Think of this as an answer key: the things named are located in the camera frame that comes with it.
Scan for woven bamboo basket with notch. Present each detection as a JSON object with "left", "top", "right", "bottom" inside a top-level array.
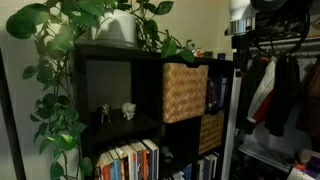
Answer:
[{"left": 162, "top": 62, "right": 210, "bottom": 124}]

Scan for white and red jacket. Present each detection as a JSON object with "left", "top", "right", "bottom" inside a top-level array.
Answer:
[{"left": 246, "top": 54, "right": 278, "bottom": 124}]

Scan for metal clothes rod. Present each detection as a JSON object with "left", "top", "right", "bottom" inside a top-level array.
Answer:
[{"left": 286, "top": 49, "right": 320, "bottom": 58}]

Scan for dark hanging jacket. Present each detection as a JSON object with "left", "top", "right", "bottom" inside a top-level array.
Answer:
[{"left": 238, "top": 54, "right": 268, "bottom": 133}]

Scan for black hanging garment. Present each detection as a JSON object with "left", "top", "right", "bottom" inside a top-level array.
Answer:
[{"left": 264, "top": 54, "right": 303, "bottom": 138}]

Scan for white flat board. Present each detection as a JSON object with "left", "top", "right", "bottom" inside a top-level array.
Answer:
[{"left": 238, "top": 143, "right": 292, "bottom": 174}]

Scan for purple item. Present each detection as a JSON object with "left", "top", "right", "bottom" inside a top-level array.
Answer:
[{"left": 304, "top": 156, "right": 320, "bottom": 178}]

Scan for white closet shelf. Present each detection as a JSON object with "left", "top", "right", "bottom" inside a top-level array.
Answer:
[{"left": 249, "top": 34, "right": 320, "bottom": 51}]

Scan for dark blue book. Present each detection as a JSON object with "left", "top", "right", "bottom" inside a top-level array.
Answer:
[{"left": 147, "top": 139, "right": 160, "bottom": 180}]

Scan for dark patterned box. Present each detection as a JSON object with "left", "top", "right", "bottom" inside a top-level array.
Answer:
[{"left": 255, "top": 9, "right": 312, "bottom": 37}]

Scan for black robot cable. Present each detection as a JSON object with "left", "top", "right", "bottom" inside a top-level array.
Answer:
[{"left": 251, "top": 0, "right": 313, "bottom": 59}]

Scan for white plant pot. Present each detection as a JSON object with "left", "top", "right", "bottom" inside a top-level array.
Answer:
[{"left": 91, "top": 8, "right": 138, "bottom": 49}]

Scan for brown hanging garment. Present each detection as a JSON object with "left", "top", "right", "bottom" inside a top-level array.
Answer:
[{"left": 295, "top": 56, "right": 320, "bottom": 138}]

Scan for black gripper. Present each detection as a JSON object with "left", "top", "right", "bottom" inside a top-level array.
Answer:
[{"left": 232, "top": 34, "right": 252, "bottom": 70}]

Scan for green pothos plant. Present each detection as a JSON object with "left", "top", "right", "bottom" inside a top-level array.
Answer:
[{"left": 5, "top": 0, "right": 196, "bottom": 180}]

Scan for dark cube shelf unit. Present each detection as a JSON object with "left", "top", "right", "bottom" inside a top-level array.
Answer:
[{"left": 73, "top": 43, "right": 234, "bottom": 180}]

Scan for woven bamboo storage basket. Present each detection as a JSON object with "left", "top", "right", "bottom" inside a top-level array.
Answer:
[{"left": 198, "top": 109, "right": 226, "bottom": 156}]

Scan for white door frame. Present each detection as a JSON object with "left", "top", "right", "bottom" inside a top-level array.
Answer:
[{"left": 221, "top": 68, "right": 243, "bottom": 180}]

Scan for grey-blue book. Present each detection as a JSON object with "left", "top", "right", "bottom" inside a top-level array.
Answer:
[{"left": 133, "top": 141, "right": 143, "bottom": 180}]

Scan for beige box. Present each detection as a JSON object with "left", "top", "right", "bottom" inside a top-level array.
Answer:
[{"left": 305, "top": 9, "right": 320, "bottom": 38}]

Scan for orange book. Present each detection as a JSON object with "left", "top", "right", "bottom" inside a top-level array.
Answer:
[
  {"left": 101, "top": 153, "right": 112, "bottom": 180},
  {"left": 141, "top": 148, "right": 150, "bottom": 180}
]

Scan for white elephant figurine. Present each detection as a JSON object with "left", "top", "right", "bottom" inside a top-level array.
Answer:
[{"left": 120, "top": 101, "right": 137, "bottom": 121}]

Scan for black slanted bar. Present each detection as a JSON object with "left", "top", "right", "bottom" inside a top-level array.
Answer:
[{"left": 0, "top": 48, "right": 27, "bottom": 180}]

